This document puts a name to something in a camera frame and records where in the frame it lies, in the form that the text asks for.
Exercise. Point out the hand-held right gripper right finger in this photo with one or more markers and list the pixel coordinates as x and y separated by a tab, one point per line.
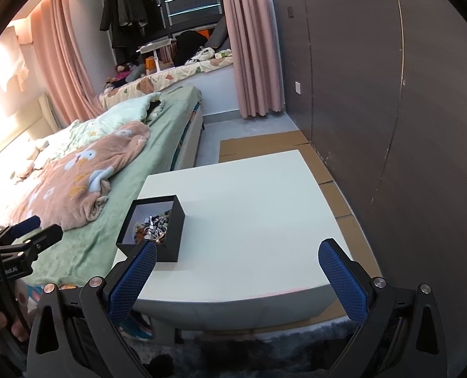
343	279

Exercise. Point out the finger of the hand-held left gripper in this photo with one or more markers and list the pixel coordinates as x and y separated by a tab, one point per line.
46	236
22	225

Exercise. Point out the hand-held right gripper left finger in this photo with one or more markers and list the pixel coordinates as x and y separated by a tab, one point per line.
133	279

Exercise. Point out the black jewelry box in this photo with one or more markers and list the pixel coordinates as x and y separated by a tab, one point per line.
170	240

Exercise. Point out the pink printed blanket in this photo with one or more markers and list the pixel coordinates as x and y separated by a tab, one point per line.
72	181

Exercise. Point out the green bed sheet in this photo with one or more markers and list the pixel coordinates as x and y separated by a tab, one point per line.
111	204

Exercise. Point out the beige headboard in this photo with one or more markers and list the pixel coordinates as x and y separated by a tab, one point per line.
28	126

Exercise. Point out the dark shaggy rug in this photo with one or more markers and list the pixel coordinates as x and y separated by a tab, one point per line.
257	354

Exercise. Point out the light green quilt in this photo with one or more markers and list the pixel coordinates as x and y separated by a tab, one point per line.
119	114

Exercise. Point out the white bed base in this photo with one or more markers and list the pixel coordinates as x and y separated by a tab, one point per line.
190	141

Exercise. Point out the flat cardboard sheet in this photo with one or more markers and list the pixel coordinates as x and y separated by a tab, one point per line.
257	143

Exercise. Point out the hanging white cloth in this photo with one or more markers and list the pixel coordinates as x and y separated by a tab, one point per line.
11	63

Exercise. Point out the pink curtain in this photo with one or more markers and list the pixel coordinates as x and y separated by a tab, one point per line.
64	55
249	47

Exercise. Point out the pile of plush toys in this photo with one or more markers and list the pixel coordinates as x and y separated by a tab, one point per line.
123	75

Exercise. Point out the dark brown wardrobe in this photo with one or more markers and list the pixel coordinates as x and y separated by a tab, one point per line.
395	106

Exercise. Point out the floral window seat cushion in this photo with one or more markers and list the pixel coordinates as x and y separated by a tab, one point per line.
166	78

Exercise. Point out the white folding stand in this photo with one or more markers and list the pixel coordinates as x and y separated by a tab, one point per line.
156	47

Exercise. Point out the black bag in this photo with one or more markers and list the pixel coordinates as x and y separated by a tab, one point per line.
190	47

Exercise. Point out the hanging dark coats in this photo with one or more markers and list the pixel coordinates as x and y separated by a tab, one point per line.
127	12

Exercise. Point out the grey pillow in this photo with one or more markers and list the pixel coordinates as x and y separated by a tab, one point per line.
217	33

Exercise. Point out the white wall socket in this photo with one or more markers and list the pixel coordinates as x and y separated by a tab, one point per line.
297	87

